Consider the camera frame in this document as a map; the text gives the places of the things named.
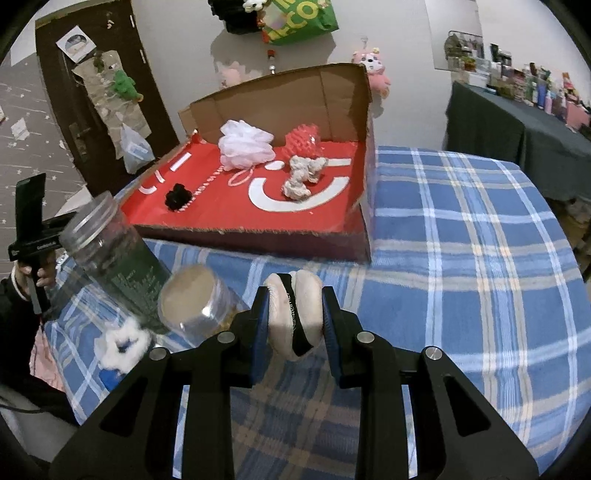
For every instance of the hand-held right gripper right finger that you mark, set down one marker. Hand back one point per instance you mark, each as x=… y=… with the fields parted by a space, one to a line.
x=333 y=337

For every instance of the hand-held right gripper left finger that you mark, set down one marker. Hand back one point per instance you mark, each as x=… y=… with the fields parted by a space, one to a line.
x=258 y=332

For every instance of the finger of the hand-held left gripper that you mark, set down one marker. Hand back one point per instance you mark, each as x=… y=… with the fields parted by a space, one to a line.
x=30 y=203

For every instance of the white fluffy scrunchie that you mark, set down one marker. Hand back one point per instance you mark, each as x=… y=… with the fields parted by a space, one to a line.
x=138 y=339

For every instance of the cardboard box red inside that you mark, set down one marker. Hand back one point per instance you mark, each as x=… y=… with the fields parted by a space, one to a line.
x=207 y=214

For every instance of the black scrunchie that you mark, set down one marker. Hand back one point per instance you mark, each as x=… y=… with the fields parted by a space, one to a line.
x=178 y=197

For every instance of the blue tube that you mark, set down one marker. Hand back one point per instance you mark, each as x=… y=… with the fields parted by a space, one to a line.
x=111 y=379

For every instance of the cream crochet cloth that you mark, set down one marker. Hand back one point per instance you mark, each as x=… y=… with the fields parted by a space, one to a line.
x=298 y=184

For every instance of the white mesh bath loofah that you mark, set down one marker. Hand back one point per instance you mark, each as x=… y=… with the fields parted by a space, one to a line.
x=242 y=145

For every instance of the coral foam net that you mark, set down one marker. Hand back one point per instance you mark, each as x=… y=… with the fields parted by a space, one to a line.
x=300 y=143

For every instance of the person's left hand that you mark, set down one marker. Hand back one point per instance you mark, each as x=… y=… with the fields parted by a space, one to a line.
x=46 y=278

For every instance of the small clear plastic jar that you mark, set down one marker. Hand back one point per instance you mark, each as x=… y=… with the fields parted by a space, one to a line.
x=194 y=295

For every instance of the large glass jar metal lid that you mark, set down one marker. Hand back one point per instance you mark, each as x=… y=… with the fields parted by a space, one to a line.
x=115 y=258

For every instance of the dark brown door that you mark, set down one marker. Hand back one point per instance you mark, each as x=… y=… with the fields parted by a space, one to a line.
x=60 y=101

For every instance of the clear plastic bag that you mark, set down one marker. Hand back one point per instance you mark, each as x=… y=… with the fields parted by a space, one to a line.
x=136 y=150

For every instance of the pink cloth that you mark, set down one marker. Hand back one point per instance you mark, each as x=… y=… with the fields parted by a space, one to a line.
x=44 y=364

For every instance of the hanging cloth organizer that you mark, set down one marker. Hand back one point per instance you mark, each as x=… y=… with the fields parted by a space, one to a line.
x=106 y=101

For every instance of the blue plaid blanket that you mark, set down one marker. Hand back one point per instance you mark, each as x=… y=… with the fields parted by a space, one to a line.
x=461 y=277

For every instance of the green plush toy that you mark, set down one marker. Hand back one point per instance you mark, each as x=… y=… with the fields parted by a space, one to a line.
x=124 y=85

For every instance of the paper sheet on door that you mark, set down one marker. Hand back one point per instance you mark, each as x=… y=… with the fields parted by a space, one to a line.
x=76 y=44

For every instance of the pale pink plush toy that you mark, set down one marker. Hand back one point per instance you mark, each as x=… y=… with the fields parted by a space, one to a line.
x=229 y=73

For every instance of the dark covered table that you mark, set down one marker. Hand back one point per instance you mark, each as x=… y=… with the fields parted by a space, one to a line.
x=498 y=134

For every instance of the metal pole red tip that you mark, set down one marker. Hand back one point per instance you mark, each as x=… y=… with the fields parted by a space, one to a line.
x=272 y=62

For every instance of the pink plush toy with flower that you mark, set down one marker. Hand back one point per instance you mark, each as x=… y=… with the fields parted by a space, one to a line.
x=371 y=69

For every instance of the black bag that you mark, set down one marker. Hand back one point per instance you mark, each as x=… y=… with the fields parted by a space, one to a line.
x=231 y=16

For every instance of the small panda plush charm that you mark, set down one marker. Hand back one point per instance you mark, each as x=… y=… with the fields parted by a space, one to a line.
x=251 y=4

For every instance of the green tote bag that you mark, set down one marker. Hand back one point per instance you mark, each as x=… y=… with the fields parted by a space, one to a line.
x=304 y=23

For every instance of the row of cosmetic bottles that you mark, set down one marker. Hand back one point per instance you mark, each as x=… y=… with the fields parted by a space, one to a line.
x=531 y=83

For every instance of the wall mirror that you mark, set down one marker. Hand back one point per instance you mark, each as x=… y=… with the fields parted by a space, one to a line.
x=455 y=23

